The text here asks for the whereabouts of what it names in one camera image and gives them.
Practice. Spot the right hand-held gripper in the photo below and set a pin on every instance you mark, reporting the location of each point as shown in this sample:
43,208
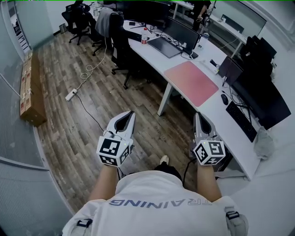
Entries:
214,149

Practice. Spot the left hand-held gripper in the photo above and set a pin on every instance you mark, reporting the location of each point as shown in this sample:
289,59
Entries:
108,147

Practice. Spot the pink desk mat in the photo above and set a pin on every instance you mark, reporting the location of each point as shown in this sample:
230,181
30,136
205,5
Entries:
191,83

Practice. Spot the person's right forearm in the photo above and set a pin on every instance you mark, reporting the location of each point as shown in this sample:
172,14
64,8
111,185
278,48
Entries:
207,182

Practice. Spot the person's left forearm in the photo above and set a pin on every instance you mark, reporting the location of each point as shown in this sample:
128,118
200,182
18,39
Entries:
104,182

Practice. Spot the black computer mouse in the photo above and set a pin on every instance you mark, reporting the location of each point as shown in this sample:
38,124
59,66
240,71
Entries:
224,99

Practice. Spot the black keyboard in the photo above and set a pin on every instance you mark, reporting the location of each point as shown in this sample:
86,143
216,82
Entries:
242,122

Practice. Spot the white desk leg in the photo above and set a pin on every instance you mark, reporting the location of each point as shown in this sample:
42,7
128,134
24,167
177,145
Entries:
164,103

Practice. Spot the person's white shoe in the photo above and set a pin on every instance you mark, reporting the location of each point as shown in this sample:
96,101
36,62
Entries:
164,159

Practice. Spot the person's black shorts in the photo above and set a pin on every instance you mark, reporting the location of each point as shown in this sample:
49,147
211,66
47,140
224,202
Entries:
170,170

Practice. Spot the white floor power strip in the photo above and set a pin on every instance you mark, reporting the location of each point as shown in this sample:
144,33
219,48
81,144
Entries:
71,95

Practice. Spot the white desk power strip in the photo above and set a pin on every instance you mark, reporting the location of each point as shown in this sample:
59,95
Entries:
207,66

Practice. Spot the translucent plastic bag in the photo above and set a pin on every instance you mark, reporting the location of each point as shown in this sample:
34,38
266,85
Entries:
265,145

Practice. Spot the black charger plug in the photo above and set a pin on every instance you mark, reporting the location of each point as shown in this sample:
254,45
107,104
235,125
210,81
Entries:
213,62

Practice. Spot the black office chair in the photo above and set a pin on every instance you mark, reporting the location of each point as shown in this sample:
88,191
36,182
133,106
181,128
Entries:
260,55
121,50
76,20

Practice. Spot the clear water bottle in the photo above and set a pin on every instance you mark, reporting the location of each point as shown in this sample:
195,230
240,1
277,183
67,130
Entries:
205,39

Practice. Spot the stack of cardboard boxes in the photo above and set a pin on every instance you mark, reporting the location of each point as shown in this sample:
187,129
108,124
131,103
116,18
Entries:
34,108

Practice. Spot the red label water bottle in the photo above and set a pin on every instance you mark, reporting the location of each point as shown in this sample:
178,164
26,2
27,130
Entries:
144,37

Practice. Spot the person's white shirt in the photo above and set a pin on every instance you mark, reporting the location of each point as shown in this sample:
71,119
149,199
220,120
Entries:
149,219

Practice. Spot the small dark monitor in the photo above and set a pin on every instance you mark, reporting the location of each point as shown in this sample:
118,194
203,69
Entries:
232,24

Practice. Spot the metal trash can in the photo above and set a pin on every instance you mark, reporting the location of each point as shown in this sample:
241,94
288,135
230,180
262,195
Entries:
62,28

